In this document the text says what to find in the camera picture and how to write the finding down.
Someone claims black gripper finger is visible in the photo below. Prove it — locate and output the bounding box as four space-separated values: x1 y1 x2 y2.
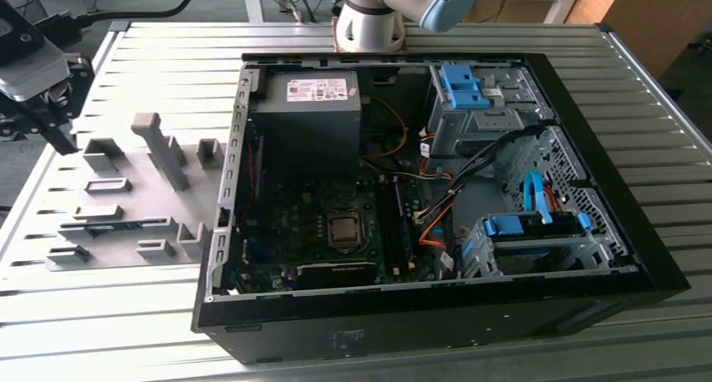
33 105 79 156

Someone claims black RAM slot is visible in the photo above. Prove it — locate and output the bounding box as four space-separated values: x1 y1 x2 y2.
373 176 401 275

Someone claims grey parts rack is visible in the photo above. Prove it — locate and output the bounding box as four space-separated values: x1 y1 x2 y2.
43 111 226 273

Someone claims grey power supply unit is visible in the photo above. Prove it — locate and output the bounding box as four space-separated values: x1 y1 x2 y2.
255 69 363 179

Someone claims green motherboard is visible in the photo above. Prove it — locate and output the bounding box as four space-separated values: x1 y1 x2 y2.
231 175 446 294

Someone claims CPU socket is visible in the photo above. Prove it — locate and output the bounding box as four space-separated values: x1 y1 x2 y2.
323 205 369 253

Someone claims black graphics card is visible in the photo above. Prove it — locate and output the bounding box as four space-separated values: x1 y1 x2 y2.
293 259 379 290

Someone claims blue plastic bay latch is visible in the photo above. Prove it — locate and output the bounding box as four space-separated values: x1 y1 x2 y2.
437 63 494 110

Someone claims grey metal drive cage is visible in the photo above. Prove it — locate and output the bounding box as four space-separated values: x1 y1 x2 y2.
425 63 558 160

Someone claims black PC case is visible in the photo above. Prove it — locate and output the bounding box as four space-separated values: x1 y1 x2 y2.
190 51 691 365

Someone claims hard disk in blue carrier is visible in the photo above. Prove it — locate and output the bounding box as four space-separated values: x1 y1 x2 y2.
479 212 591 238

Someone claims grey metal disk bay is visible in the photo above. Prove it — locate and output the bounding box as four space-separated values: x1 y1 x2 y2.
453 213 639 279

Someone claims wooden cabinet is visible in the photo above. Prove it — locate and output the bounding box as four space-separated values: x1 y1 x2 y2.
602 0 712 81

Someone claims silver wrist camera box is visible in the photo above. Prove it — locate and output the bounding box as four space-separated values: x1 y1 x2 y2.
0 35 71 103

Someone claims black camera bracket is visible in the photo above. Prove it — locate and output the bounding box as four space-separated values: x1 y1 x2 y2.
0 0 45 68

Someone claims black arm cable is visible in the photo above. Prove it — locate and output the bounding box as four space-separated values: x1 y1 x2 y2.
69 0 202 27

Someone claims yellow wire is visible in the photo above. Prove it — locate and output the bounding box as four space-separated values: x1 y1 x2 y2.
359 98 411 168

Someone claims orange wire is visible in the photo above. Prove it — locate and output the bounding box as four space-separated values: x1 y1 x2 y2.
417 213 446 248

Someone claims black cable bundle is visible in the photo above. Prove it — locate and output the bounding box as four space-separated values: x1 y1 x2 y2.
413 125 545 229

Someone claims blue flat wire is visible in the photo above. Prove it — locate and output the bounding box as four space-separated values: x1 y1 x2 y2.
522 170 555 224

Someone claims wooden desk white frame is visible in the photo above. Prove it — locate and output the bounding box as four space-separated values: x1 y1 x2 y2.
238 0 591 24

